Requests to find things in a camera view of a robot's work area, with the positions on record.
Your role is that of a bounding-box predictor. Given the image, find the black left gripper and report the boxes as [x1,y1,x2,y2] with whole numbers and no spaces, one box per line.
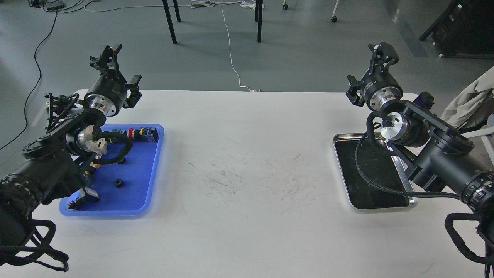
[84,44,142,117]

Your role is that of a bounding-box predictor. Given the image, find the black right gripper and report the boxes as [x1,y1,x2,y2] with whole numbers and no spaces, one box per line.
[346,42,403,111]

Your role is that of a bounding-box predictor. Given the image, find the small black gear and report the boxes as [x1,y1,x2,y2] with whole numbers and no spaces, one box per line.
[113,178,124,188]

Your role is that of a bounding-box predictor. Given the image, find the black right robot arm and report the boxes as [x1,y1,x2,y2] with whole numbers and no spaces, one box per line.
[346,42,494,272]

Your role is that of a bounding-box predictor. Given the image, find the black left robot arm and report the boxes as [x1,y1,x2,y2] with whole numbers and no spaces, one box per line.
[0,44,141,272]

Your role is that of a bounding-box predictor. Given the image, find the silver metal tray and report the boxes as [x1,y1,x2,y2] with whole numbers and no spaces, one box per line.
[333,133,418,212]

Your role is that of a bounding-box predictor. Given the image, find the blue plastic tray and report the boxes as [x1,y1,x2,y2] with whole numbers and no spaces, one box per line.
[59,124,165,217]

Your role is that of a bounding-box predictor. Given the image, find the red emergency stop button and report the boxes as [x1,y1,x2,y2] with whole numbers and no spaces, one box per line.
[127,128,141,141]

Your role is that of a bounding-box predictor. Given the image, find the yellow mushroom push button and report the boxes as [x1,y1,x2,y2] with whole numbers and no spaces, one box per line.
[88,162,101,171]

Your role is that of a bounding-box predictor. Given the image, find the beige cloth on chair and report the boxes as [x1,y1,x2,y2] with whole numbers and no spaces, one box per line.
[440,67,494,129]

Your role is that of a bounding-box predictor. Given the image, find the black cabinet on floor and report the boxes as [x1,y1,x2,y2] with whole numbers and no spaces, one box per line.
[419,0,494,59]

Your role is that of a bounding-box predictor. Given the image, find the black table legs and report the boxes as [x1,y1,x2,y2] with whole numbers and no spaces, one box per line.
[162,0,264,45]

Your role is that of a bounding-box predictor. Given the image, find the black cable on floor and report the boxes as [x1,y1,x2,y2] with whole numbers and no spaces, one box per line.
[0,0,93,151]

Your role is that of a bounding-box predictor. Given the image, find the white cable on floor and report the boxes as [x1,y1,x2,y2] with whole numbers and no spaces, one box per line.
[188,0,265,92]

